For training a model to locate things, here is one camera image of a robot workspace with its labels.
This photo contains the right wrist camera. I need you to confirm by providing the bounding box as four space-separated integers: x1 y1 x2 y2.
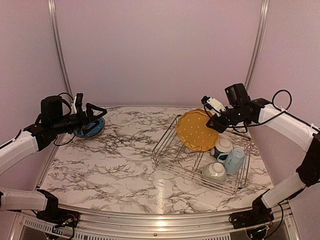
201 95 226 117

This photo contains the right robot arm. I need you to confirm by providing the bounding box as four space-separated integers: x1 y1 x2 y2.
201 83 320 224

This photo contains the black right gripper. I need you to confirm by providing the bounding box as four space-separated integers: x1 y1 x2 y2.
205 105 248 134

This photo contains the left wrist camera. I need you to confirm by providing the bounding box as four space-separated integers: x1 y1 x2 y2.
71 93 84 114

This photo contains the aluminium frame post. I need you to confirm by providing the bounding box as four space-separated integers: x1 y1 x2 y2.
244 0 270 91
47 0 73 96

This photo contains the blue polka dot plate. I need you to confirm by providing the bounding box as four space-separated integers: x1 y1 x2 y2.
74 117 105 139

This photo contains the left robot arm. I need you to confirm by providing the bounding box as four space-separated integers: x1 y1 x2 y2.
0 93 108 223

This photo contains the light blue mug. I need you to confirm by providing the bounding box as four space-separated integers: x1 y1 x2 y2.
217 147 246 175

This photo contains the dark teal mug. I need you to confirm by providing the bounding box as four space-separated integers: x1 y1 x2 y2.
211 138 234 158

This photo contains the pale green bowl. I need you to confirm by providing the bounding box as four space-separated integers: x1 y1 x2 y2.
201 162 227 182

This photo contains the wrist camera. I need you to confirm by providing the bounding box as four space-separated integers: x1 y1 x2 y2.
71 93 84 114
201 95 226 117

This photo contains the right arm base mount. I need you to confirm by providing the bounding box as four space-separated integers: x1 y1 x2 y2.
228 209 275 229

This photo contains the yellow polka dot plate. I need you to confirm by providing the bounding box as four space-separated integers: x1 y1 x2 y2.
176 108 219 152

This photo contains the metal wire dish rack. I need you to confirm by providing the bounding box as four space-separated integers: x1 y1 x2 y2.
151 114 253 195

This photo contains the right aluminium frame post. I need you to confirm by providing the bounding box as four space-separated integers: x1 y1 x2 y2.
244 0 270 91

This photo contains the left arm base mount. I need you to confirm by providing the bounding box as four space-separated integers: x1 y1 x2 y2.
36 208 80 228

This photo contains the left aluminium frame post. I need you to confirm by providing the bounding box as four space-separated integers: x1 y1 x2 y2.
47 0 73 96

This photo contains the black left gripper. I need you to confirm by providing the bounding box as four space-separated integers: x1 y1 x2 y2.
51 102 107 136

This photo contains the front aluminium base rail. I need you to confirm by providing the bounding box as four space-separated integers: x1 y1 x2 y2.
14 199 301 240

